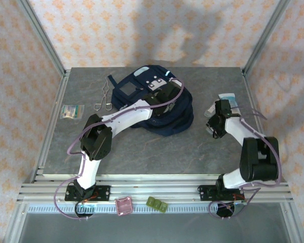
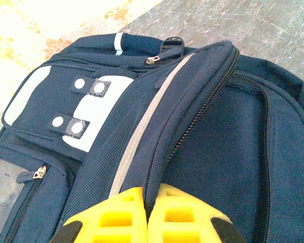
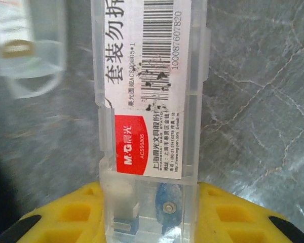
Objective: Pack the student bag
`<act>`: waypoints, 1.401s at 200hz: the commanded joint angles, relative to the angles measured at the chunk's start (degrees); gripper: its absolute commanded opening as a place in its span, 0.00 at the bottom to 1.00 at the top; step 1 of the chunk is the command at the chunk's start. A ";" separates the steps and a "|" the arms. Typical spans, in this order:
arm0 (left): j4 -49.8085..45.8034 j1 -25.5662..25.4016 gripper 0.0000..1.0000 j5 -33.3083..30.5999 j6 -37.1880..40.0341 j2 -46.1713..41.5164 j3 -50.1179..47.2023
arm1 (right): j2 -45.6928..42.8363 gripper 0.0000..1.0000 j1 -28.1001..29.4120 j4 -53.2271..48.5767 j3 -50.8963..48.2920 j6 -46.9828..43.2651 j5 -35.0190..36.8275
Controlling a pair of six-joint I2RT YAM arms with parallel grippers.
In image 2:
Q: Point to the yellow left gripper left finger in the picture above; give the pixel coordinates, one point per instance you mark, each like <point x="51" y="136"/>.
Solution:
<point x="116" y="222"/>

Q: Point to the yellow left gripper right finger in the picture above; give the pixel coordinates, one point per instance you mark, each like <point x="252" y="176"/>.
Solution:
<point x="187" y="220"/>

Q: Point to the navy blue backpack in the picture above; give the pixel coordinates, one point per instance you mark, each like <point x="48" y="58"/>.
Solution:
<point x="218" y="126"/>

